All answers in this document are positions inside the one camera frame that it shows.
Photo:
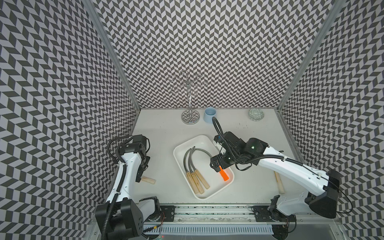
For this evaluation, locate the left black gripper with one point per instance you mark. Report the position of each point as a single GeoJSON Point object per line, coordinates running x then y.
{"type": "Point", "coordinates": [139, 173]}

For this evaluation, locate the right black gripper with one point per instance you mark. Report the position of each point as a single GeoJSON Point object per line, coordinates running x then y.
{"type": "Point", "coordinates": [220, 157]}

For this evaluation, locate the orange handle sickle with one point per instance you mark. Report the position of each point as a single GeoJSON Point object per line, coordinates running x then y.
{"type": "Point", "coordinates": [223, 174]}

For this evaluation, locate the white rectangular storage tray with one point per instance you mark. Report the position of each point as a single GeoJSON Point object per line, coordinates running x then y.
{"type": "Point", "coordinates": [202, 161]}

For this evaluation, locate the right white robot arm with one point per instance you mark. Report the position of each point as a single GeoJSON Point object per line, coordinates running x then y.
{"type": "Point", "coordinates": [322, 189]}

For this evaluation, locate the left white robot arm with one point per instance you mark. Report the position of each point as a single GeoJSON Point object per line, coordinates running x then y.
{"type": "Point", "coordinates": [120, 218]}

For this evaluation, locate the blue blade wooden sickle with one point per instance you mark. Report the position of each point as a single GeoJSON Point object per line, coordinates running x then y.
{"type": "Point", "coordinates": [148, 180]}

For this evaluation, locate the green patterned small bowl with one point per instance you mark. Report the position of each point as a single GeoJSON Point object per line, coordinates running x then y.
{"type": "Point", "coordinates": [256, 114]}

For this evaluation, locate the light blue mug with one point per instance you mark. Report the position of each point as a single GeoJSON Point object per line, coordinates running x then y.
{"type": "Point", "coordinates": [209, 114]}

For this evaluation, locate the chrome mug tree stand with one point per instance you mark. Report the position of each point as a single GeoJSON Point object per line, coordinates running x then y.
{"type": "Point", "coordinates": [184, 80]}

